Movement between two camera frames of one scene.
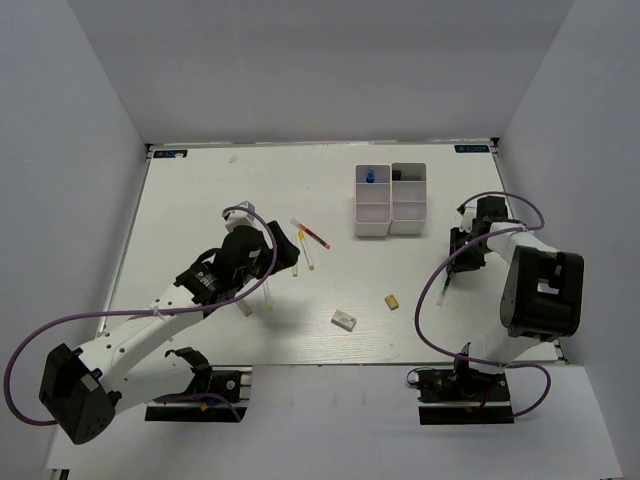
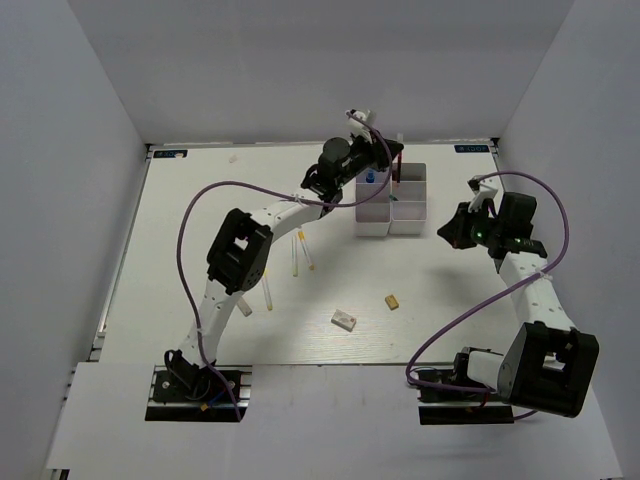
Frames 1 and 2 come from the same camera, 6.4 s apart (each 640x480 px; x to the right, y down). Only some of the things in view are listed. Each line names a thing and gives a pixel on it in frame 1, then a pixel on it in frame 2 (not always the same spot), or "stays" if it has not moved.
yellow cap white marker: x=267 y=296 stays
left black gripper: x=287 y=253 → x=375 y=148
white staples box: x=344 y=320 stays
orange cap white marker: x=301 y=236 stays
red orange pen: x=311 y=233 → x=399 y=165
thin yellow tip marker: x=295 y=267 stays
